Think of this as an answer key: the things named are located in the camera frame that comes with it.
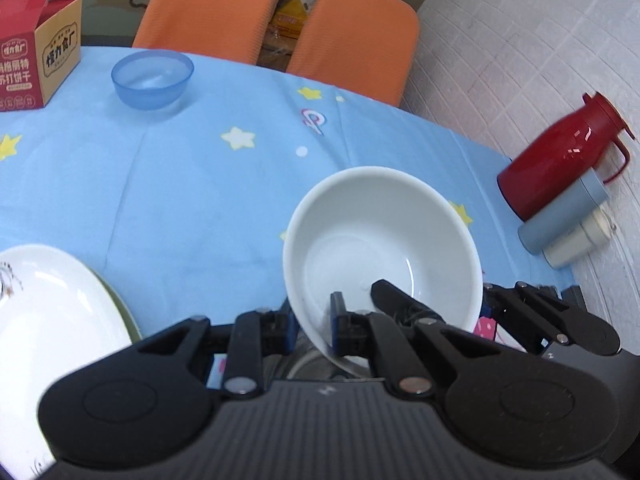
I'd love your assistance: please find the green plate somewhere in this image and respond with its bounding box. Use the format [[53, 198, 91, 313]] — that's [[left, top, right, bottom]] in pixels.
[[90, 269, 143, 342]]

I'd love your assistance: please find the white ceramic bowl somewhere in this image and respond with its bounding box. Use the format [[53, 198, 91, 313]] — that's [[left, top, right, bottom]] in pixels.
[[283, 166, 483, 377]]

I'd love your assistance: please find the white plate floral pattern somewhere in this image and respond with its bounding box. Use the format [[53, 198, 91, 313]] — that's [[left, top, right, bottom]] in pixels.
[[1, 245, 132, 479]]

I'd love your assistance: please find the blue plastic bowl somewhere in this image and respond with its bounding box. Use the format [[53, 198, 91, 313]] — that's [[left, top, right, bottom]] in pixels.
[[111, 50, 194, 110]]

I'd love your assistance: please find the stainless steel bowl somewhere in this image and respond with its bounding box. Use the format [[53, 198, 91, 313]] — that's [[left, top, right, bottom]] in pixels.
[[271, 344, 359, 382]]

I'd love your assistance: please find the grey-blue tumbler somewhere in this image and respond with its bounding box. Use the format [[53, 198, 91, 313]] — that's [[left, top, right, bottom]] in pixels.
[[518, 168, 610, 255]]

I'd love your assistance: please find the cream cup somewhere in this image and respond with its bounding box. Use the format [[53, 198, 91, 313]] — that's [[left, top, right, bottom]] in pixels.
[[542, 207, 616, 269]]

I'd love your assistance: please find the red thermos jug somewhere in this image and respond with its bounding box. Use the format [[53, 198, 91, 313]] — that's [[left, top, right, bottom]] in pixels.
[[497, 92, 634, 221]]

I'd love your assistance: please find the blue cartoon tablecloth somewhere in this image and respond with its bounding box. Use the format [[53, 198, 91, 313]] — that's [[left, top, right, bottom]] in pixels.
[[1, 47, 574, 335]]

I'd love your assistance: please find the right orange chair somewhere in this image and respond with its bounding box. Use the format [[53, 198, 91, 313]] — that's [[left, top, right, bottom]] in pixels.
[[286, 0, 420, 106]]

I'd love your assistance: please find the orange chair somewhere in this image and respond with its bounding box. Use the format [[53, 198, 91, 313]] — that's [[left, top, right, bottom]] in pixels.
[[132, 0, 278, 65], [286, 0, 420, 106]]

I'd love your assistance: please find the left orange chair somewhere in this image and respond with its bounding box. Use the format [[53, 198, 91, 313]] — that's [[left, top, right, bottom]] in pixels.
[[132, 0, 278, 65]]

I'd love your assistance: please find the red cracker box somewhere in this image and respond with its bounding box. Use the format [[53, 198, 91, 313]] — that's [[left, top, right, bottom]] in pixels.
[[0, 0, 82, 112]]

